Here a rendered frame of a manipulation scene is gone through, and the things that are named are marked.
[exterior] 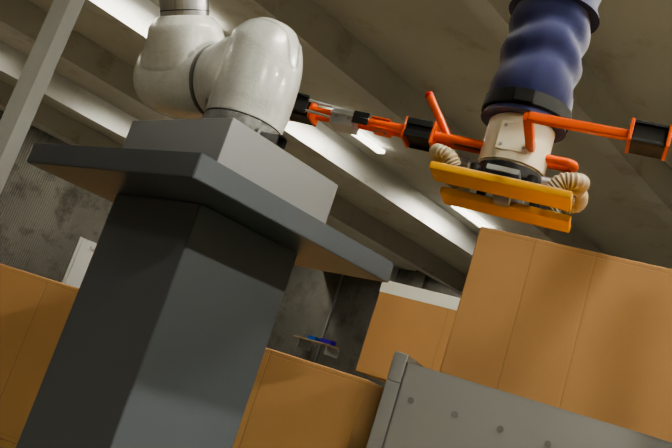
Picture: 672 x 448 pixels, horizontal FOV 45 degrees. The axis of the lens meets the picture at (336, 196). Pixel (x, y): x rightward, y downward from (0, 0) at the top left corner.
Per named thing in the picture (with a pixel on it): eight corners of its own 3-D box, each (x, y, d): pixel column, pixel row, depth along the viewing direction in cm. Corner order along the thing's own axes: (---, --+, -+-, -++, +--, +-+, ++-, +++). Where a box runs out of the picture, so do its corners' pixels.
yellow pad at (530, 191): (570, 212, 194) (575, 192, 195) (571, 199, 185) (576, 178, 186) (434, 181, 205) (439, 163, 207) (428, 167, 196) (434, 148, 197)
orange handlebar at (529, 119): (620, 187, 201) (623, 174, 202) (630, 142, 173) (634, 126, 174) (283, 116, 231) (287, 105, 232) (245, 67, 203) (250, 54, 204)
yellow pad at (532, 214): (569, 233, 212) (573, 215, 213) (570, 222, 203) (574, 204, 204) (443, 204, 223) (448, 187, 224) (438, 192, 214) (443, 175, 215)
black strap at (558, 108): (568, 146, 216) (571, 132, 217) (569, 110, 195) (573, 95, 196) (484, 129, 223) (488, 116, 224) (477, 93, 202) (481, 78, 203)
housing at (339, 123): (357, 136, 223) (362, 121, 224) (351, 126, 217) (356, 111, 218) (333, 131, 226) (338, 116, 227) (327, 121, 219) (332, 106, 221)
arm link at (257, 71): (247, 107, 144) (284, 0, 150) (177, 106, 155) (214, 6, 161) (299, 145, 157) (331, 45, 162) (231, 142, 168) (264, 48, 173)
